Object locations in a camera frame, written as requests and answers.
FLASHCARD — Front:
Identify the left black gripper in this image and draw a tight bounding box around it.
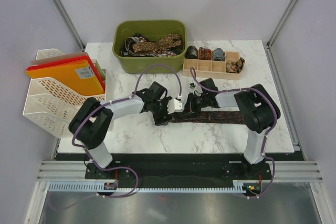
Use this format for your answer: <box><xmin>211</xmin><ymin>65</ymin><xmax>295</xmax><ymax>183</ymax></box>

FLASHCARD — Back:
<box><xmin>151</xmin><ymin>97</ymin><xmax>174</xmax><ymax>126</ymax></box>

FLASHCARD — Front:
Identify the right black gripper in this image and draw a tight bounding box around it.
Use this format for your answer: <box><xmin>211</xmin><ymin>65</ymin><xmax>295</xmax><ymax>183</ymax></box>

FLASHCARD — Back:
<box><xmin>180</xmin><ymin>92</ymin><xmax>208</xmax><ymax>118</ymax></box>

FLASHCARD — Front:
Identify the dark paisley tie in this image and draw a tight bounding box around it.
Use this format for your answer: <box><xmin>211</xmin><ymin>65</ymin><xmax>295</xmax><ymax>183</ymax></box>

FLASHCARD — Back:
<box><xmin>170</xmin><ymin>111</ymin><xmax>245</xmax><ymax>125</ymax></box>

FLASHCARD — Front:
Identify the gold floral tie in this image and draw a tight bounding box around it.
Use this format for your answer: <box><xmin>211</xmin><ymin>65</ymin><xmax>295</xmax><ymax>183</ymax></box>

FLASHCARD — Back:
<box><xmin>226</xmin><ymin>57</ymin><xmax>245</xmax><ymax>74</ymax></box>

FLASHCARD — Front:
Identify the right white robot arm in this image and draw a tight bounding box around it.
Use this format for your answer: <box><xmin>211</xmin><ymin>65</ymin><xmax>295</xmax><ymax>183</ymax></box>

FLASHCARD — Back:
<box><xmin>183</xmin><ymin>78</ymin><xmax>281</xmax><ymax>179</ymax></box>

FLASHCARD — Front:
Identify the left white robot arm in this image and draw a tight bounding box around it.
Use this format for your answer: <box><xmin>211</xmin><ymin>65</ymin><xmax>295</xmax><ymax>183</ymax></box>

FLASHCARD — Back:
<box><xmin>68</xmin><ymin>82</ymin><xmax>175</xmax><ymax>178</ymax></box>

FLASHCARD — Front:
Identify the pile of ties in bin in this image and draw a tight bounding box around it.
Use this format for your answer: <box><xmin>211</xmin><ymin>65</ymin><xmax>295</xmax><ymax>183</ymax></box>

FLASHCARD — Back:
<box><xmin>120</xmin><ymin>33</ymin><xmax>184</xmax><ymax>57</ymax></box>

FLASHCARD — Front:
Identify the wooden divided tray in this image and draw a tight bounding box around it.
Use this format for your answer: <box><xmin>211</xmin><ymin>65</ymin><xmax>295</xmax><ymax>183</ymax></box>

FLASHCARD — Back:
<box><xmin>182</xmin><ymin>51</ymin><xmax>242</xmax><ymax>80</ymax></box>

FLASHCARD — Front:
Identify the red rolled tie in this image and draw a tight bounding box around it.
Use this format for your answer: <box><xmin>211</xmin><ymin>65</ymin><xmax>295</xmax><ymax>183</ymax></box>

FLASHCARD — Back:
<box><xmin>198</xmin><ymin>47</ymin><xmax>212</xmax><ymax>60</ymax></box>

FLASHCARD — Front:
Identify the black rolled tie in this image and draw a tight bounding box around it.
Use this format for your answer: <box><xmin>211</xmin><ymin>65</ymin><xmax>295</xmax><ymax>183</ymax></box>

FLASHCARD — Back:
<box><xmin>185</xmin><ymin>45</ymin><xmax>198</xmax><ymax>59</ymax></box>

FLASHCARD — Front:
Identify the blue grey rolled tie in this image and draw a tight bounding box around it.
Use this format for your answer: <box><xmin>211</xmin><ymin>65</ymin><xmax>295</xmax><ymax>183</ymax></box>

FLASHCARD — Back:
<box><xmin>212</xmin><ymin>48</ymin><xmax>225</xmax><ymax>61</ymax></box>

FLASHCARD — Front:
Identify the green plastic bin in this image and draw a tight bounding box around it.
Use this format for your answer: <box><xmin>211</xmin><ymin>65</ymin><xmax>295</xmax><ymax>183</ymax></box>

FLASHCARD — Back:
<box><xmin>112</xmin><ymin>20</ymin><xmax>187</xmax><ymax>73</ymax></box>

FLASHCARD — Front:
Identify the brown patterned tie in bin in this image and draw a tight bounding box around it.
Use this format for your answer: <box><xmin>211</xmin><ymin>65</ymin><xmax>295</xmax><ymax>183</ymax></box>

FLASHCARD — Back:
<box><xmin>131</xmin><ymin>34</ymin><xmax>183</xmax><ymax>53</ymax></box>

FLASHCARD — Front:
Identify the orange folder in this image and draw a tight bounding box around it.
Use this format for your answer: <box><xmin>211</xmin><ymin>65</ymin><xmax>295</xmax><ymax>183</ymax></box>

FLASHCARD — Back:
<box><xmin>26</xmin><ymin>60</ymin><xmax>105</xmax><ymax>96</ymax></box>

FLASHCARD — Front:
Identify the red folder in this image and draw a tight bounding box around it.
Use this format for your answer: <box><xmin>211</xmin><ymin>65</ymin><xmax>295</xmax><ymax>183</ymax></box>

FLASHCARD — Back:
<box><xmin>26</xmin><ymin>54</ymin><xmax>106</xmax><ymax>81</ymax></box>

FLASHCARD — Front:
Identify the white plastic file rack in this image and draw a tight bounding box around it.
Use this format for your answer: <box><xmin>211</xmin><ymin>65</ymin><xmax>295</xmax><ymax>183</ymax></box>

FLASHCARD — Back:
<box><xmin>23</xmin><ymin>49</ymin><xmax>112</xmax><ymax>138</ymax></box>

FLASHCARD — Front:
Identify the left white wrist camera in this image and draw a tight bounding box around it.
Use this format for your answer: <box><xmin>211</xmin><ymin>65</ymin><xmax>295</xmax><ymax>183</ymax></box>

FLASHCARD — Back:
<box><xmin>167</xmin><ymin>98</ymin><xmax>184</xmax><ymax>114</ymax></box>

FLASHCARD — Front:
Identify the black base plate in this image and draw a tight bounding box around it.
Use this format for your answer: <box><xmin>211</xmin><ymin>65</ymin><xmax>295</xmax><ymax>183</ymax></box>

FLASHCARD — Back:
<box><xmin>55</xmin><ymin>152</ymin><xmax>274</xmax><ymax>188</ymax></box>

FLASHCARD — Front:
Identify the white slotted cable duct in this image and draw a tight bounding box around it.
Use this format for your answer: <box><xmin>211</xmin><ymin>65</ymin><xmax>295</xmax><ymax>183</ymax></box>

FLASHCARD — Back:
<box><xmin>48</xmin><ymin>180</ymin><xmax>247</xmax><ymax>194</ymax></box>

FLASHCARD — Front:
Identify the aluminium rail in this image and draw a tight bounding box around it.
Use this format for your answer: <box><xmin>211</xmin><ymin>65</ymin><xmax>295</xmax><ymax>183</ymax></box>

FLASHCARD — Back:
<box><xmin>37</xmin><ymin>161</ymin><xmax>86</xmax><ymax>182</ymax></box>

